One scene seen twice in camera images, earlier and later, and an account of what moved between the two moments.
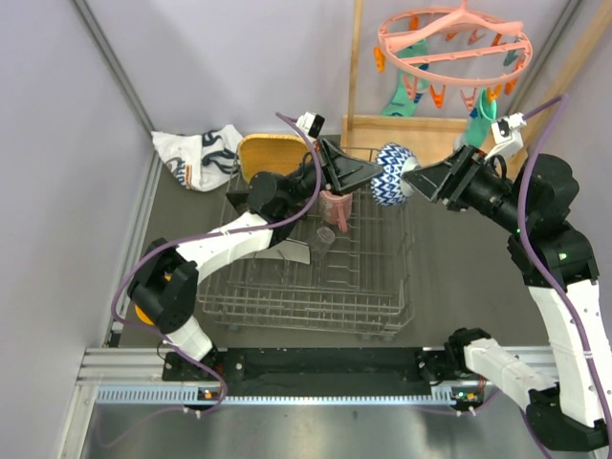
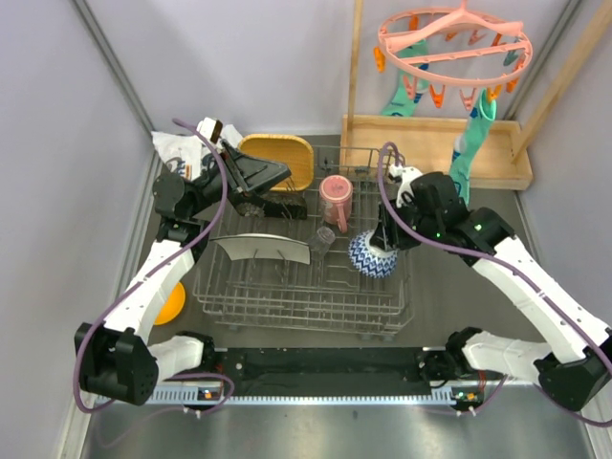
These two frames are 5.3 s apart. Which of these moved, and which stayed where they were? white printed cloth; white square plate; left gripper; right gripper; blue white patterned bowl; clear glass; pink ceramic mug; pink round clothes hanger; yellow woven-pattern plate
Moved: right gripper; blue white patterned bowl; left gripper
Stayed: yellow woven-pattern plate; pink ceramic mug; pink round clothes hanger; white printed cloth; clear glass; white square plate
